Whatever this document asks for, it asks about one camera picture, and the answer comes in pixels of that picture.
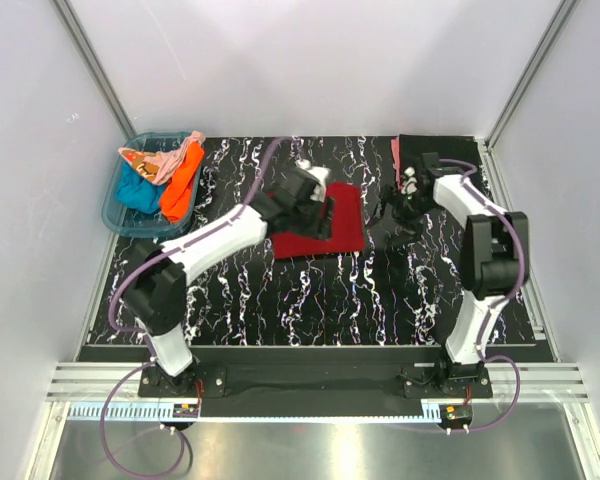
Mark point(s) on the pink printed t shirt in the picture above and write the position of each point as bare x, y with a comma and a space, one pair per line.
156, 156

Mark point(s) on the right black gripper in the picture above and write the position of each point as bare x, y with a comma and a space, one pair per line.
397, 211

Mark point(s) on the folded black t shirt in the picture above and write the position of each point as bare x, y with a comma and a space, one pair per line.
458, 155

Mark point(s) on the orange t shirt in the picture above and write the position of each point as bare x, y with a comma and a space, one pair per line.
176, 198

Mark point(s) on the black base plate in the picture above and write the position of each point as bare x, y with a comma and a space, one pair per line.
318, 382

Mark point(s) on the blue t shirt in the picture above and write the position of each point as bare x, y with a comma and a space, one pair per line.
137, 193

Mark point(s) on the blue plastic bin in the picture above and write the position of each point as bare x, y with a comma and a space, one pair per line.
127, 222

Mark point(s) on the red t shirt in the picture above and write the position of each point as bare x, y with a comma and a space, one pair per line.
347, 230

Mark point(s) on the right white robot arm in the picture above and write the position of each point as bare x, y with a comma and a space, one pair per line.
493, 264

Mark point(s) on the white slotted cable duct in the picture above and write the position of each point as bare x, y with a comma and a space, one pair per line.
174, 412

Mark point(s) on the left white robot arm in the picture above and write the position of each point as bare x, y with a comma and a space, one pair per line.
155, 292

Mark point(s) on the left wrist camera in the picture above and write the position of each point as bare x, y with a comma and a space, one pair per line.
321, 174

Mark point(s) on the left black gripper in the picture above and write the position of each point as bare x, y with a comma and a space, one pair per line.
315, 215

